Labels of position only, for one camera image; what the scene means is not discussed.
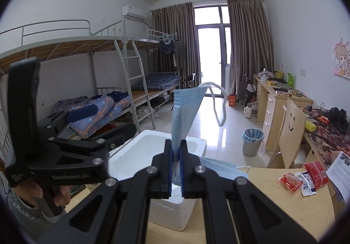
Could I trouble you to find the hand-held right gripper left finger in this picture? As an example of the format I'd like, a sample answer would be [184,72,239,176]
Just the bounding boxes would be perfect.
[35,139,173,244]

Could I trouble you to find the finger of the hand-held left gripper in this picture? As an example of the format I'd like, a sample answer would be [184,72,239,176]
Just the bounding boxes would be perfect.
[38,105,98,131]
[48,123,137,164]

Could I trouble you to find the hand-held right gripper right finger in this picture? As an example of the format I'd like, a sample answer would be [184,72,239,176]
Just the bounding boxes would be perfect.
[179,139,318,244]

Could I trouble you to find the white foam box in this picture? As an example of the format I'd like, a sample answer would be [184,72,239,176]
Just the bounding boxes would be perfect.
[108,129,207,232]

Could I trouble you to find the blue face mask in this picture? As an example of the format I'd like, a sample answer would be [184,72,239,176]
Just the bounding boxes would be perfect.
[172,81,229,187]
[199,157,252,180]

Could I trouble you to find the person's left hand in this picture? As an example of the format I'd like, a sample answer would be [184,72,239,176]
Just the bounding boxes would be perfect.
[12,178,70,209]

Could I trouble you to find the blue star print quilt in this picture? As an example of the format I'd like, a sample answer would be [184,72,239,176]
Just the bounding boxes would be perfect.
[68,95,132,139]

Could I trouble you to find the dark plaid quilt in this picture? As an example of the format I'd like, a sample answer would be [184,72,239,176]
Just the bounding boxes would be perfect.
[52,98,91,116]

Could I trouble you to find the folded blue plaid quilt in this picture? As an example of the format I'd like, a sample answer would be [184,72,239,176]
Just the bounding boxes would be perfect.
[133,72,181,90]

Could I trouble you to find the grey metal ladder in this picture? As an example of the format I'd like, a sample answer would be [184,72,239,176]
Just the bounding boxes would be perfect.
[113,39,155,130]

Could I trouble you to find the grey metal bunk bed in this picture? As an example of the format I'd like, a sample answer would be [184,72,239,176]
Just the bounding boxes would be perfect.
[128,28,182,113]
[0,20,137,157]

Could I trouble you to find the grey trash bin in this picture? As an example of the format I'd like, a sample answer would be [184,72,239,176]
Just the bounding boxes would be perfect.
[242,128,265,157]

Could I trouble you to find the black folding chair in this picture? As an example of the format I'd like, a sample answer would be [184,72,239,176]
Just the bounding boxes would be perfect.
[172,72,196,110]

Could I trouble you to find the dark hanging clothes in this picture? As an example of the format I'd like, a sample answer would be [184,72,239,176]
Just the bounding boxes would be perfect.
[159,40,176,55]

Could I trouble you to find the small red snack packet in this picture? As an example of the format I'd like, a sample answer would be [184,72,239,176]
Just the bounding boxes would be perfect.
[278,173,303,192]

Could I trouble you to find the wooden desk with drawers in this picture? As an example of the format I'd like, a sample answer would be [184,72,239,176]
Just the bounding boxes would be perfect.
[253,75,313,152]

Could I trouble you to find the white air conditioner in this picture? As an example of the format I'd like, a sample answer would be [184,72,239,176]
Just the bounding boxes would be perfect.
[122,5,147,21]

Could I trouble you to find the brown curtain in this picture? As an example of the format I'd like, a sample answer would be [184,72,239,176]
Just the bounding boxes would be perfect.
[227,0,275,99]
[151,2,201,89]

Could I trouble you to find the wooden chair with smiley face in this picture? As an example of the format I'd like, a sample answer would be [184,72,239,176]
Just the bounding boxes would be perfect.
[266,98,307,169]

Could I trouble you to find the glass balcony door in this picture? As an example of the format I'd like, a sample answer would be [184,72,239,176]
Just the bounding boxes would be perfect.
[194,5,231,94]

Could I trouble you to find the white snack packet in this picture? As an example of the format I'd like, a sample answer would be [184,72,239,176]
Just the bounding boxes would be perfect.
[295,171,318,197]

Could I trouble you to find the large red snack packet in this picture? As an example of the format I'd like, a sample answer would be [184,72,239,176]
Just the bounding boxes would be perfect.
[303,161,329,187]

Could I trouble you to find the printed paper sheet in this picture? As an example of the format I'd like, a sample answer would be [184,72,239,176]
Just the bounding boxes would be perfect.
[326,150,350,190]

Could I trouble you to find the black headphones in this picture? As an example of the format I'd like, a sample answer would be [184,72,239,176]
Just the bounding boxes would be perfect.
[328,107,349,127]

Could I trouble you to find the pink cartoon wall poster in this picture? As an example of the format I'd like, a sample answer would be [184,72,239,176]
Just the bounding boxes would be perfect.
[332,35,350,80]

